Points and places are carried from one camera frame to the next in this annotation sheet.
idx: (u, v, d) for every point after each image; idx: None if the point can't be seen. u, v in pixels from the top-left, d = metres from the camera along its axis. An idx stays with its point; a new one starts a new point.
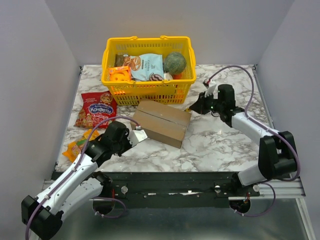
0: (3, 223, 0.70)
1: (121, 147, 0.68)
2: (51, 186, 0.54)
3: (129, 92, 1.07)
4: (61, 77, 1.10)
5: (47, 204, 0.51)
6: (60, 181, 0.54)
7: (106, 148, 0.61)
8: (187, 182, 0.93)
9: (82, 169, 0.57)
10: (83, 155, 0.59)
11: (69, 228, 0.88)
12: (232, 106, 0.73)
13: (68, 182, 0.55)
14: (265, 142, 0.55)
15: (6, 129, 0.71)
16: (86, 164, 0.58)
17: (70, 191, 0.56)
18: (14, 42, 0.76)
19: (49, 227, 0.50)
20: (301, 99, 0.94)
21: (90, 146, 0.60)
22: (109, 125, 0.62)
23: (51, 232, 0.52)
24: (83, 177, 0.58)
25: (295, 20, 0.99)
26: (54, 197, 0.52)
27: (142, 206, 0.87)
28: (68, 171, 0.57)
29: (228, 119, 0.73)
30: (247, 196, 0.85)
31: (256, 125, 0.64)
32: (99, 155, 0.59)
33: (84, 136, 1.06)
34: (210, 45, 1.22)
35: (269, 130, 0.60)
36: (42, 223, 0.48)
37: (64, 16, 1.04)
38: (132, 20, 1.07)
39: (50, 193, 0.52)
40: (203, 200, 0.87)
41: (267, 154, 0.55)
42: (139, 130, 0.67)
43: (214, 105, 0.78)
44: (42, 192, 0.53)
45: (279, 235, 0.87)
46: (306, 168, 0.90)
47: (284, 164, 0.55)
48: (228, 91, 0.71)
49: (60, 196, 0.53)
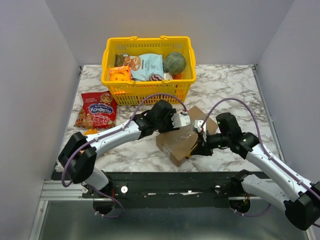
0: (3, 223, 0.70)
1: (164, 125, 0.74)
2: (101, 132, 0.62)
3: (129, 92, 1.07)
4: (61, 77, 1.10)
5: (94, 145, 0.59)
6: (108, 132, 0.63)
7: (149, 124, 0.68)
8: (187, 182, 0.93)
9: (128, 131, 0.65)
10: (131, 123, 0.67)
11: (69, 228, 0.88)
12: (238, 134, 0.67)
13: (115, 136, 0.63)
14: (303, 204, 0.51)
15: (5, 129, 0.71)
16: (133, 129, 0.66)
17: (112, 145, 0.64)
18: (13, 43, 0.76)
19: (85, 169, 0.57)
20: (301, 100, 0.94)
21: (138, 117, 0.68)
22: (157, 103, 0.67)
23: (83, 175, 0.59)
24: (125, 138, 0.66)
25: (294, 20, 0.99)
26: (101, 142, 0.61)
27: (142, 206, 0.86)
28: (118, 127, 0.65)
29: (242, 149, 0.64)
30: (247, 196, 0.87)
31: (284, 173, 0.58)
32: (144, 128, 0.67)
33: (84, 136, 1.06)
34: (211, 45, 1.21)
35: (302, 184, 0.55)
36: (84, 159, 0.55)
37: (64, 16, 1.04)
38: (132, 19, 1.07)
39: (99, 137, 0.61)
40: (203, 201, 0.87)
41: (302, 213, 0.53)
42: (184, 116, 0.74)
43: (220, 140, 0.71)
44: (91, 134, 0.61)
45: (279, 235, 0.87)
46: (306, 168, 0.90)
47: (315, 215, 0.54)
48: (229, 119, 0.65)
49: (105, 143, 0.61)
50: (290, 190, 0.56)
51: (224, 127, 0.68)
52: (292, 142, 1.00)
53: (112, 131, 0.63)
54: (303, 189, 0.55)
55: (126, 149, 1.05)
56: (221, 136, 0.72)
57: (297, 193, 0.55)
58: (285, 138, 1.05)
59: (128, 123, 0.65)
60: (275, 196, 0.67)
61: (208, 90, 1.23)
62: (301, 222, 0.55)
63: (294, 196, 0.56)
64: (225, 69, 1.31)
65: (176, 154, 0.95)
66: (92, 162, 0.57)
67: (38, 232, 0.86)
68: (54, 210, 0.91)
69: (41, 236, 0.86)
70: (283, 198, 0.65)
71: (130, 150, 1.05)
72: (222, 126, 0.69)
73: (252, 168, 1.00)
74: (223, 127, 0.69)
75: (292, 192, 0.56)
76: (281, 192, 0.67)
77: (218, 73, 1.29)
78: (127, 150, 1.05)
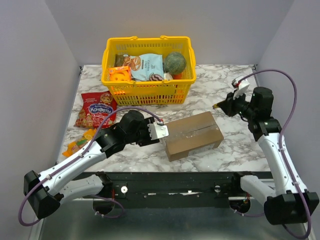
0: (3, 223, 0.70)
1: (138, 137, 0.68)
2: (55, 167, 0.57)
3: (129, 92, 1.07)
4: (61, 77, 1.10)
5: (47, 184, 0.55)
6: (63, 165, 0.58)
7: (118, 140, 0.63)
8: (187, 182, 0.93)
9: (88, 156, 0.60)
10: (93, 143, 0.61)
11: (68, 229, 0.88)
12: (264, 114, 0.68)
13: (72, 167, 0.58)
14: (285, 201, 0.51)
15: (5, 129, 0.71)
16: (94, 152, 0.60)
17: (72, 175, 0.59)
18: (14, 43, 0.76)
19: (44, 208, 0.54)
20: (301, 99, 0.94)
21: (102, 134, 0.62)
22: (124, 115, 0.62)
23: (46, 211, 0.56)
24: (88, 163, 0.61)
25: (294, 20, 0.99)
26: (55, 179, 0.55)
27: (142, 206, 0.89)
28: (75, 155, 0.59)
29: (258, 129, 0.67)
30: (247, 196, 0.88)
31: (284, 168, 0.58)
32: (108, 147, 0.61)
33: (84, 136, 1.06)
34: (211, 45, 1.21)
35: (295, 185, 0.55)
36: (38, 202, 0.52)
37: (64, 16, 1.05)
38: (132, 20, 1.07)
39: (52, 174, 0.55)
40: (203, 201, 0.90)
41: (280, 209, 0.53)
42: (160, 126, 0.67)
43: (245, 109, 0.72)
44: (45, 171, 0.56)
45: (279, 235, 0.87)
46: (306, 168, 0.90)
47: (291, 217, 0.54)
48: (266, 97, 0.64)
49: (61, 179, 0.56)
50: (281, 186, 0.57)
51: (255, 103, 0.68)
52: (292, 142, 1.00)
53: (68, 162, 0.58)
54: (293, 190, 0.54)
55: (126, 149, 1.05)
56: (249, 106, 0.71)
57: (286, 190, 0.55)
58: (285, 138, 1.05)
59: (88, 146, 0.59)
60: (262, 190, 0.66)
61: (208, 90, 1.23)
62: (274, 218, 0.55)
63: (281, 190, 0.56)
64: (225, 69, 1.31)
65: (171, 148, 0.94)
66: (51, 202, 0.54)
67: (38, 232, 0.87)
68: None
69: (41, 236, 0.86)
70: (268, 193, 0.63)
71: (130, 150, 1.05)
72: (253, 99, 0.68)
73: (252, 168, 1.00)
74: (255, 100, 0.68)
75: (282, 188, 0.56)
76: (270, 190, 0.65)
77: (218, 73, 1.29)
78: (127, 150, 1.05)
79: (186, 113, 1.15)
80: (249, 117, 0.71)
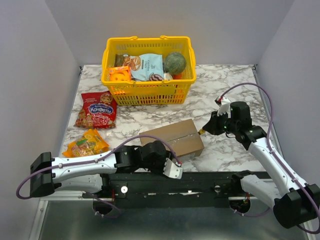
0: (3, 223, 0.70)
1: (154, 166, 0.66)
2: (70, 159, 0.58)
3: (129, 92, 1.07)
4: (61, 77, 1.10)
5: (56, 171, 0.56)
6: (78, 161, 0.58)
7: (133, 163, 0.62)
8: (186, 182, 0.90)
9: (101, 165, 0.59)
10: (111, 155, 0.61)
11: (69, 228, 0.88)
12: (247, 124, 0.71)
13: (84, 167, 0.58)
14: (291, 200, 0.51)
15: (5, 129, 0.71)
16: (107, 164, 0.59)
17: (80, 174, 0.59)
18: (14, 43, 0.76)
19: (39, 191, 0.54)
20: (301, 100, 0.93)
21: (123, 151, 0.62)
22: (149, 143, 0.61)
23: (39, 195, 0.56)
24: (99, 171, 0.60)
25: (295, 20, 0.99)
26: (64, 171, 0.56)
27: (142, 206, 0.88)
28: (92, 158, 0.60)
29: (246, 139, 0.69)
30: (247, 196, 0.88)
31: (281, 169, 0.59)
32: (121, 166, 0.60)
33: (85, 136, 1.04)
34: (211, 45, 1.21)
35: (295, 181, 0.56)
36: (39, 183, 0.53)
37: (64, 16, 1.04)
38: (132, 20, 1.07)
39: (64, 165, 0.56)
40: (202, 200, 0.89)
41: (290, 211, 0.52)
42: (176, 166, 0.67)
43: (228, 124, 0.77)
44: (60, 159, 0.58)
45: (279, 235, 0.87)
46: (305, 168, 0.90)
47: (303, 216, 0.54)
48: (243, 108, 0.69)
49: (69, 172, 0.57)
50: (282, 185, 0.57)
51: (235, 115, 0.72)
52: (292, 142, 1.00)
53: (84, 160, 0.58)
54: (295, 187, 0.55)
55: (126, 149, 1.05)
56: (230, 121, 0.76)
57: (288, 188, 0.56)
58: (285, 138, 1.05)
59: (105, 155, 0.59)
60: (267, 193, 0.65)
61: (208, 90, 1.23)
62: (287, 220, 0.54)
63: (285, 191, 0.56)
64: (225, 69, 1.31)
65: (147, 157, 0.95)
66: (48, 189, 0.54)
67: (38, 232, 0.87)
68: (54, 210, 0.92)
69: (41, 236, 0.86)
70: (274, 196, 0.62)
71: None
72: (233, 113, 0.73)
73: (252, 168, 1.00)
74: (234, 114, 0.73)
75: (284, 188, 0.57)
76: (275, 191, 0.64)
77: (218, 73, 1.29)
78: None
79: (186, 113, 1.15)
80: (235, 130, 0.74)
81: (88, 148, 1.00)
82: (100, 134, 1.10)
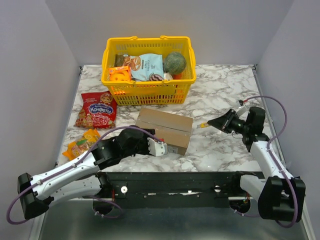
0: (3, 223, 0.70)
1: (136, 149, 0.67)
2: (48, 173, 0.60)
3: (129, 92, 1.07)
4: (61, 77, 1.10)
5: (37, 189, 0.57)
6: (55, 172, 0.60)
7: (114, 153, 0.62)
8: (186, 182, 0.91)
9: (81, 168, 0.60)
10: (89, 156, 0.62)
11: (68, 229, 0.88)
12: (258, 130, 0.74)
13: (63, 176, 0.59)
14: (272, 184, 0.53)
15: (5, 129, 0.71)
16: (87, 164, 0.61)
17: (64, 183, 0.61)
18: (14, 43, 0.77)
19: (29, 210, 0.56)
20: (301, 99, 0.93)
21: (100, 146, 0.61)
22: (123, 132, 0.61)
23: (33, 215, 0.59)
24: (81, 174, 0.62)
25: (294, 20, 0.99)
26: (45, 185, 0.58)
27: (141, 206, 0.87)
28: (69, 164, 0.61)
29: (249, 141, 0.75)
30: (247, 196, 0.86)
31: (271, 162, 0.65)
32: (103, 161, 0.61)
33: (84, 136, 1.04)
34: (211, 45, 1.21)
35: (281, 172, 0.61)
36: (24, 204, 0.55)
37: (64, 16, 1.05)
38: (132, 20, 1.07)
39: (42, 180, 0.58)
40: (203, 200, 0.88)
41: (271, 198, 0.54)
42: (160, 144, 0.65)
43: (242, 125, 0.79)
44: (37, 176, 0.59)
45: (279, 235, 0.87)
46: (306, 168, 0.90)
47: (281, 212, 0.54)
48: (258, 114, 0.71)
49: (50, 186, 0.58)
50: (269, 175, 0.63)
51: (250, 118, 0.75)
52: (292, 142, 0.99)
53: (60, 170, 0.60)
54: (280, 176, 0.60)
55: None
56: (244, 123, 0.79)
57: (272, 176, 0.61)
58: (285, 138, 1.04)
59: (82, 158, 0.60)
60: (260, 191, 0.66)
61: (208, 90, 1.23)
62: (266, 208, 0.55)
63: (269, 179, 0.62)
64: (225, 69, 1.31)
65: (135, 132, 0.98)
66: (37, 206, 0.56)
67: (38, 232, 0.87)
68: (54, 210, 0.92)
69: (41, 236, 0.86)
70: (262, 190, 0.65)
71: None
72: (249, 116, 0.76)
73: (252, 168, 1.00)
74: (249, 117, 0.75)
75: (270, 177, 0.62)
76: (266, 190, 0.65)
77: (218, 73, 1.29)
78: None
79: (186, 113, 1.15)
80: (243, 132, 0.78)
81: (88, 147, 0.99)
82: (100, 133, 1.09)
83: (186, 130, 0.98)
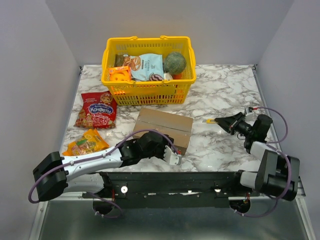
0: (2, 224, 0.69)
1: (154, 152, 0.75)
2: (79, 156, 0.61)
3: (129, 92, 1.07)
4: (61, 77, 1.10)
5: (68, 168, 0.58)
6: (87, 157, 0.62)
7: (135, 155, 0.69)
8: (187, 182, 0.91)
9: (109, 159, 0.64)
10: (116, 150, 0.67)
11: (69, 229, 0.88)
12: (261, 136, 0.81)
13: (93, 162, 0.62)
14: (268, 153, 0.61)
15: (5, 129, 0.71)
16: (115, 157, 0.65)
17: (90, 170, 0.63)
18: (14, 43, 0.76)
19: (51, 189, 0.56)
20: (301, 100, 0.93)
21: (124, 145, 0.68)
22: (144, 134, 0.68)
23: (50, 195, 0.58)
24: (106, 165, 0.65)
25: (294, 20, 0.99)
26: (76, 167, 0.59)
27: (142, 206, 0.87)
28: (99, 153, 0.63)
29: (249, 145, 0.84)
30: (247, 196, 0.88)
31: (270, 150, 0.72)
32: (127, 158, 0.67)
33: (85, 136, 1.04)
34: (211, 45, 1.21)
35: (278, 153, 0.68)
36: (52, 182, 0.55)
37: (64, 16, 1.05)
38: (131, 20, 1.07)
39: (75, 162, 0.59)
40: (203, 200, 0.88)
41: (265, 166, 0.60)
42: (175, 156, 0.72)
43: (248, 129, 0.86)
44: (69, 156, 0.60)
45: (279, 235, 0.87)
46: (306, 168, 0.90)
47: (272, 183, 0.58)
48: (264, 123, 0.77)
49: (80, 169, 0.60)
50: None
51: (256, 125, 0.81)
52: (292, 142, 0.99)
53: (92, 157, 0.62)
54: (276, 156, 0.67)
55: None
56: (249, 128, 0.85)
57: None
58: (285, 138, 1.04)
59: (111, 150, 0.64)
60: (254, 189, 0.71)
61: (208, 90, 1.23)
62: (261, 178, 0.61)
63: None
64: (225, 69, 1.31)
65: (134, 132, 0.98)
66: (61, 186, 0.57)
67: (38, 232, 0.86)
68: (54, 210, 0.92)
69: (41, 236, 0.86)
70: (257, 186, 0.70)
71: None
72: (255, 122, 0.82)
73: (252, 168, 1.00)
74: (255, 124, 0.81)
75: None
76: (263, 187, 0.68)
77: (218, 73, 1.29)
78: None
79: (186, 113, 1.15)
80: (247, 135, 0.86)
81: (88, 148, 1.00)
82: (99, 133, 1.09)
83: (186, 130, 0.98)
